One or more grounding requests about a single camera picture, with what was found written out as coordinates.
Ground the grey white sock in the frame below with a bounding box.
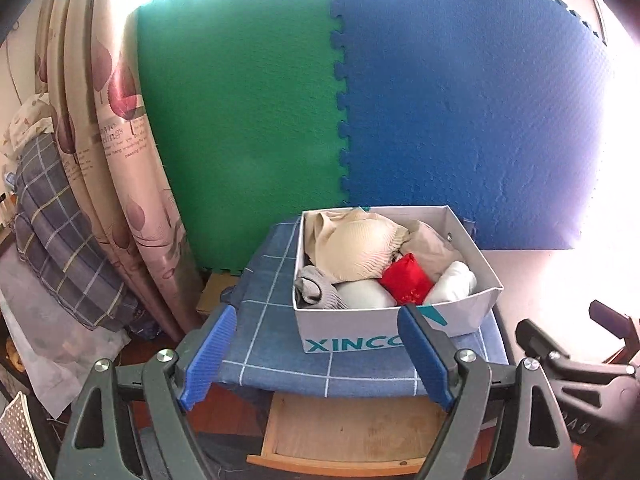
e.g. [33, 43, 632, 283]
[294, 265, 353, 311]

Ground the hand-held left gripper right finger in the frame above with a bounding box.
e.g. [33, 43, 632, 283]
[397, 302, 581, 480]

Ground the blue foam mat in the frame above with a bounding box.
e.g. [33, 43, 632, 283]
[330, 0, 616, 251]

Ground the blue checked cloth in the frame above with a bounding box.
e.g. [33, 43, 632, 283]
[220, 217, 508, 401]

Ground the wooden drawer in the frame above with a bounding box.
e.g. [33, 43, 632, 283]
[246, 392, 451, 476]

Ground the white garment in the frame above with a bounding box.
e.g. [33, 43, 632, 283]
[335, 280, 398, 310]
[425, 261, 477, 305]

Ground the white floral sheet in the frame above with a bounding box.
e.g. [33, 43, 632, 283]
[0, 245, 131, 418]

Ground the beige garment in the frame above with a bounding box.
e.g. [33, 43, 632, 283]
[400, 220, 456, 281]

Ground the white cardboard box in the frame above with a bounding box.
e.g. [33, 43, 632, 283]
[292, 204, 504, 355]

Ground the beige lace bra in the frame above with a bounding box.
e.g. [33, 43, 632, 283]
[302, 211, 410, 283]

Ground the floral curtain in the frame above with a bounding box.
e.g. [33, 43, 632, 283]
[30, 0, 206, 341]

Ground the plaid blanket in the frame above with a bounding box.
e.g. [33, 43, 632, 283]
[12, 132, 143, 331]

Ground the polka dot cloth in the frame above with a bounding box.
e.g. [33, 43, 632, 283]
[0, 391, 43, 480]

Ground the floral pillow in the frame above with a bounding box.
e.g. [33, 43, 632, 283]
[0, 92, 53, 161]

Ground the red underwear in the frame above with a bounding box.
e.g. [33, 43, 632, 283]
[379, 253, 435, 306]

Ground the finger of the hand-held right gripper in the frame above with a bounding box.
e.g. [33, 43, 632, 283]
[515, 317, 576, 376]
[589, 300, 640, 348]

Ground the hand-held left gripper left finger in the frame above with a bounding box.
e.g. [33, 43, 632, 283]
[57, 304, 238, 480]

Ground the green foam mat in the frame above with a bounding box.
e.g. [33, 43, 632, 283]
[135, 0, 351, 276]

